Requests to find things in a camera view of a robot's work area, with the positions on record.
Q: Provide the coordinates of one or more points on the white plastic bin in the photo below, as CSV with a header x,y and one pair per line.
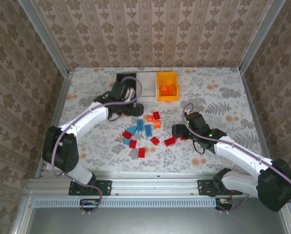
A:
x,y
147,85

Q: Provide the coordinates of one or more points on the grey metal panel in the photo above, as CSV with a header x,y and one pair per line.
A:
x,y
147,221

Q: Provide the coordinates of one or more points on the small blue lego brick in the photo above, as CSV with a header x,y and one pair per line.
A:
x,y
126,142

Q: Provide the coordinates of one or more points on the floral patterned table cover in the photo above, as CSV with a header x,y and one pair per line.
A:
x,y
208,97

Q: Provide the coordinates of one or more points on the yellow plastic bin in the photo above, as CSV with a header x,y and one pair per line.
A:
x,y
160,98

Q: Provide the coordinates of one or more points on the aluminium table side rail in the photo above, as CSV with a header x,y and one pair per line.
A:
x,y
257,122
60,107

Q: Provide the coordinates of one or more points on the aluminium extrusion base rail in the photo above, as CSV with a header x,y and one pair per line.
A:
x,y
155,185

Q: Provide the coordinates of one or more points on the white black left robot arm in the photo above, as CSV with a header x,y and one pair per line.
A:
x,y
62,153

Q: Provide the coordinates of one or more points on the red lego brick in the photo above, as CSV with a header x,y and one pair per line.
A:
x,y
127,135
155,141
156,115
141,153
183,138
133,144
170,142

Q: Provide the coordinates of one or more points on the curved blue lego brick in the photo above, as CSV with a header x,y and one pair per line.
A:
x,y
132,130

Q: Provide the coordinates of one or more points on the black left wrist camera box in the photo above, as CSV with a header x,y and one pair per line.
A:
x,y
118,91

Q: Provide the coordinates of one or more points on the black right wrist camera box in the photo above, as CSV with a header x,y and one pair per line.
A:
x,y
196,122

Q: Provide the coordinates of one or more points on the black plastic bin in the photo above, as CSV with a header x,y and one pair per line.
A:
x,y
121,77

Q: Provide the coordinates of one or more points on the aluminium frame post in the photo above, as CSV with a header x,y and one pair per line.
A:
x,y
261,36
45,36

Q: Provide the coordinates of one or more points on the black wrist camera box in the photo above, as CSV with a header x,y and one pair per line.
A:
x,y
196,122
118,91

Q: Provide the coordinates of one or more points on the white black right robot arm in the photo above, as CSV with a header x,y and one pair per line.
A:
x,y
277,190

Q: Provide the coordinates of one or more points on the orange sloped lego brick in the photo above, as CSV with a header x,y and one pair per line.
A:
x,y
164,87
172,88

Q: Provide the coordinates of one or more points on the long blue lego brick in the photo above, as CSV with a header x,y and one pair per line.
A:
x,y
140,124
148,130

